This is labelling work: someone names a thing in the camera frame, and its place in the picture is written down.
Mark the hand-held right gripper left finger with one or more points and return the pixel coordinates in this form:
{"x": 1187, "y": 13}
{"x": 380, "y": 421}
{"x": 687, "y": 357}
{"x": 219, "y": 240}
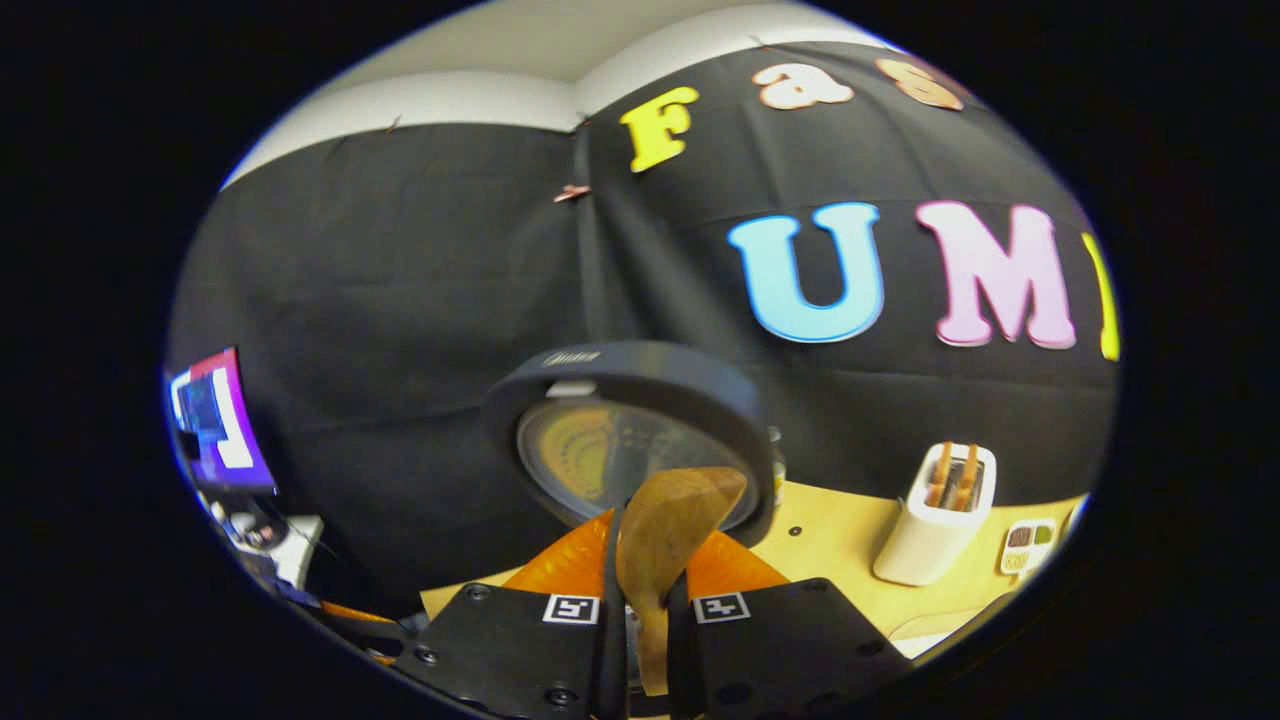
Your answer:
{"x": 500, "y": 650}

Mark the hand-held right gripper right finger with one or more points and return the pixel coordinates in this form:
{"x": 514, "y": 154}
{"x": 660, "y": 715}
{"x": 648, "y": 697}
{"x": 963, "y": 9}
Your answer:
{"x": 790, "y": 640}

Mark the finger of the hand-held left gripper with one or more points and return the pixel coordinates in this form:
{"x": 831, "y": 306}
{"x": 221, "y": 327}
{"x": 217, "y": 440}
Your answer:
{"x": 355, "y": 612}

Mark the clear box of white rice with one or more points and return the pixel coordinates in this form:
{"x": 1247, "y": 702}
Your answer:
{"x": 940, "y": 640}

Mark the wooden spoon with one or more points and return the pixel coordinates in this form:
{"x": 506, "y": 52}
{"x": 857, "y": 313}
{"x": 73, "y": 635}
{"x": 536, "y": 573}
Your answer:
{"x": 665, "y": 530}

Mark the black and silver rice cooker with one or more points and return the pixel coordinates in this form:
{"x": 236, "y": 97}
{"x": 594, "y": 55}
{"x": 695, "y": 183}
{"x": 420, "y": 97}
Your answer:
{"x": 700, "y": 385}

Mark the white toaster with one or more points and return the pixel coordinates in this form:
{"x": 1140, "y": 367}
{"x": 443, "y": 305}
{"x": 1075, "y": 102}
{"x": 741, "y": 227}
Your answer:
{"x": 930, "y": 545}

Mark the bread slice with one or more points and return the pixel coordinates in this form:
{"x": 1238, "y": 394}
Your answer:
{"x": 940, "y": 478}
{"x": 966, "y": 482}

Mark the computer monitor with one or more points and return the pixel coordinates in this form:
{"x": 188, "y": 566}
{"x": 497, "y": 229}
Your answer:
{"x": 225, "y": 430}

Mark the white divided dish of beans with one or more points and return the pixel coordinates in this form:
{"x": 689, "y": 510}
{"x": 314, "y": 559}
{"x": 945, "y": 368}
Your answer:
{"x": 1028, "y": 548}

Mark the black backdrop cloth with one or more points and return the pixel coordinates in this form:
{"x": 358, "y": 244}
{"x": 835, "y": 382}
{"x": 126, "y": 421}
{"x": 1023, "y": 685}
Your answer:
{"x": 400, "y": 300}

